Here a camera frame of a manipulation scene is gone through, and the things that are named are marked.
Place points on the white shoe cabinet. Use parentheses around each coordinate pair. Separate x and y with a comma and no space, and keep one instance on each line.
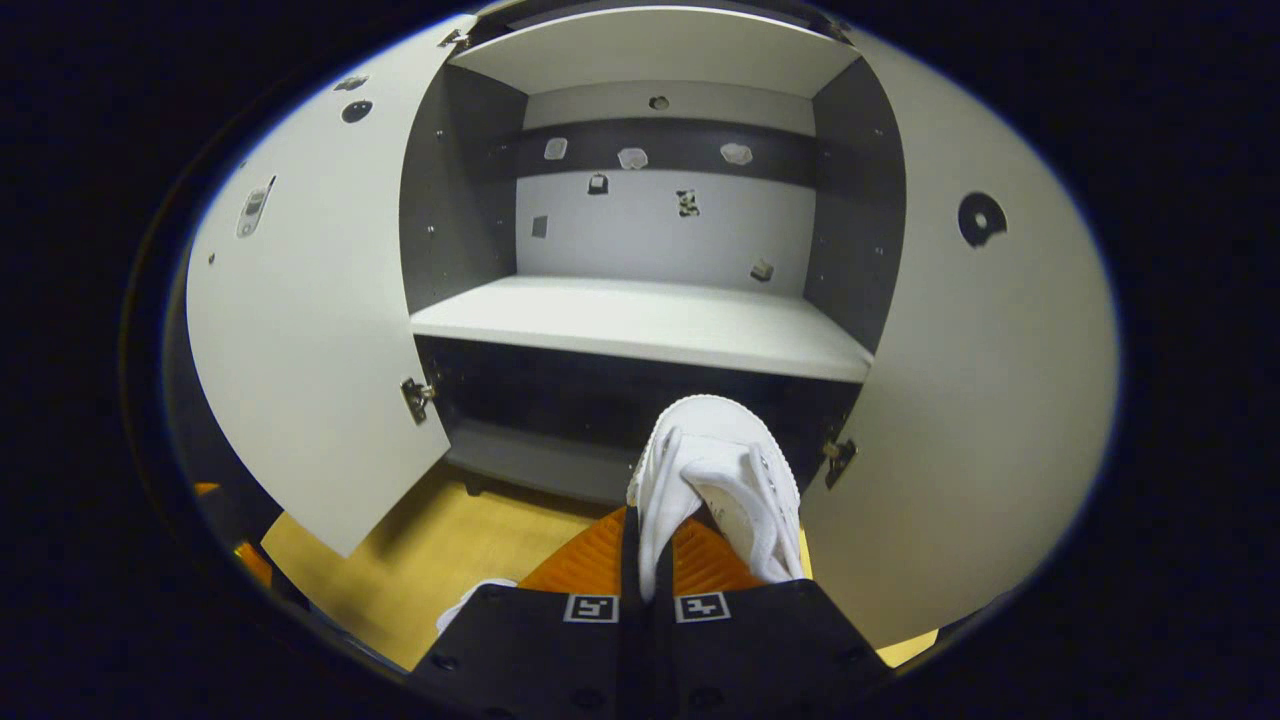
(650,230)

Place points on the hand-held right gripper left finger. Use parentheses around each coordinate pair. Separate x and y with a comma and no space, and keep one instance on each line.
(540,650)

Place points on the white cabinet door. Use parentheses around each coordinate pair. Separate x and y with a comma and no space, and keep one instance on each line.
(980,400)
(310,330)

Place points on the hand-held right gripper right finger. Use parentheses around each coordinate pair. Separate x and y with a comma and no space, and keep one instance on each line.
(760,650)

